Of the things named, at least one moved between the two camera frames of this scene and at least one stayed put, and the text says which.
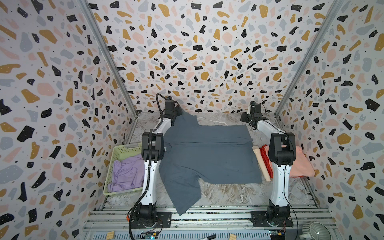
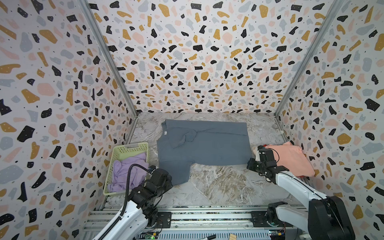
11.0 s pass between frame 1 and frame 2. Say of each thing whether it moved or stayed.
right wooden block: stayed
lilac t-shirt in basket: stayed
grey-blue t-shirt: moved
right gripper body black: moved
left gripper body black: moved
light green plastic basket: stayed
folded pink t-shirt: stayed
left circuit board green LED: stayed
